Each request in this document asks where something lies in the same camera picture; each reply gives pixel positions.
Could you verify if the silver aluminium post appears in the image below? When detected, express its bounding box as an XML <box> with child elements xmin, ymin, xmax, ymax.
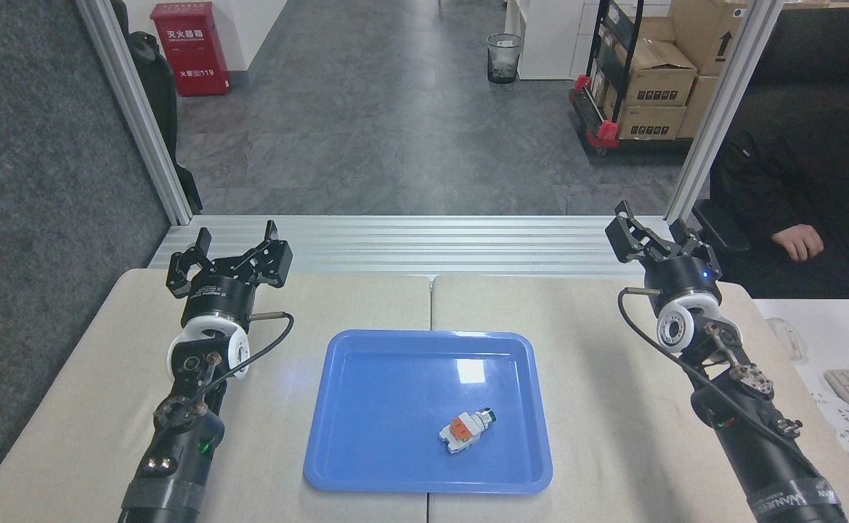
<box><xmin>664</xmin><ymin>0</ymin><xmax>786</xmax><ymax>222</ymax></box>
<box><xmin>76</xmin><ymin>0</ymin><xmax>194</xmax><ymax>226</ymax></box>

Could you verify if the flat printed cardboard box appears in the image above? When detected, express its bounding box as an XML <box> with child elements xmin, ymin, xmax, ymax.
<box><xmin>615</xmin><ymin>105</ymin><xmax>688</xmax><ymax>141</ymax></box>

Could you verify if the blue plastic tray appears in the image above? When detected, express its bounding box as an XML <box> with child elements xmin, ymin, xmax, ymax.
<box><xmin>303</xmin><ymin>329</ymin><xmax>554</xmax><ymax>495</ymax></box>

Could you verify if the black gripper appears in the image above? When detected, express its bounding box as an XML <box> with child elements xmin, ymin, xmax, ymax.
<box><xmin>166</xmin><ymin>220</ymin><xmax>294</xmax><ymax>326</ymax></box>
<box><xmin>605</xmin><ymin>200</ymin><xmax>723</xmax><ymax>312</ymax></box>

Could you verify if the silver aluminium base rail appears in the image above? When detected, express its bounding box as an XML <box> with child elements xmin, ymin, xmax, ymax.
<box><xmin>148</xmin><ymin>214</ymin><xmax>675</xmax><ymax>278</ymax></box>

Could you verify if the cardboard box with open flap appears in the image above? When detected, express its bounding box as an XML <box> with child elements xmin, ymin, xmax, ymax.
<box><xmin>612</xmin><ymin>40</ymin><xmax>698</xmax><ymax>108</ymax></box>

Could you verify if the large brown cardboard box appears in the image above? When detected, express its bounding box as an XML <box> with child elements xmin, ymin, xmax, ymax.
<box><xmin>667</xmin><ymin>0</ymin><xmax>742</xmax><ymax>77</ymax></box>

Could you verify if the narrow brown cardboard box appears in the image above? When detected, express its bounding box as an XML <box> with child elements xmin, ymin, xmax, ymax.
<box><xmin>677</xmin><ymin>75</ymin><xmax>720</xmax><ymax>139</ymax></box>

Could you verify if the white desk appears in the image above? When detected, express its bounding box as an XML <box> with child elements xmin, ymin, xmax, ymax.
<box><xmin>751</xmin><ymin>298</ymin><xmax>849</xmax><ymax>523</ymax></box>

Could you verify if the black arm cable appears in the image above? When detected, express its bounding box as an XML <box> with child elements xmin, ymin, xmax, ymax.
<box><xmin>618</xmin><ymin>287</ymin><xmax>824</xmax><ymax>480</ymax></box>
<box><xmin>199</xmin><ymin>311</ymin><xmax>296</xmax><ymax>397</ymax></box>

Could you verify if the white orange switch part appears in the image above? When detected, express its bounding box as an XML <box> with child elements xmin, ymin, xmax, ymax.
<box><xmin>438</xmin><ymin>408</ymin><xmax>498</xmax><ymax>455</ymax></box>

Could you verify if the person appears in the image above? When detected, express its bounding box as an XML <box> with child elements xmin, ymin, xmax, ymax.
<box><xmin>707</xmin><ymin>98</ymin><xmax>849</xmax><ymax>300</ymax></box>

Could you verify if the white computer mouse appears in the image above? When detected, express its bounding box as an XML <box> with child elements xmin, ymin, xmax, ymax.
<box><xmin>767</xmin><ymin>317</ymin><xmax>808</xmax><ymax>362</ymax></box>

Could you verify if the white cabinet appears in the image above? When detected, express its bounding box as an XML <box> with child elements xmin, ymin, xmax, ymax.
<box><xmin>504</xmin><ymin>0</ymin><xmax>608</xmax><ymax>81</ymax></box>

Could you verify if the person's right hand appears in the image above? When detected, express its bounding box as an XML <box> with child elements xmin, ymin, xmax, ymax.
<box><xmin>771</xmin><ymin>224</ymin><xmax>824</xmax><ymax>262</ymax></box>

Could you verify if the red fire extinguisher box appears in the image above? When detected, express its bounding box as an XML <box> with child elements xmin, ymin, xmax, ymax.
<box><xmin>150</xmin><ymin>1</ymin><xmax>231</xmax><ymax>97</ymax></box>

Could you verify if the black wire waste bin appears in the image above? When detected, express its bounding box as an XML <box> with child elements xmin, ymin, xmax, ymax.
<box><xmin>487</xmin><ymin>33</ymin><xmax>524</xmax><ymax>85</ymax></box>

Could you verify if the black cart with red corners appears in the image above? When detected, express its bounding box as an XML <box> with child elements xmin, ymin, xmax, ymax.
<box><xmin>568</xmin><ymin>0</ymin><xmax>694</xmax><ymax>158</ymax></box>

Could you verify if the white power strip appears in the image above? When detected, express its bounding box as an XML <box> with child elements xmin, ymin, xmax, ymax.
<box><xmin>809</xmin><ymin>389</ymin><xmax>849</xmax><ymax>455</ymax></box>

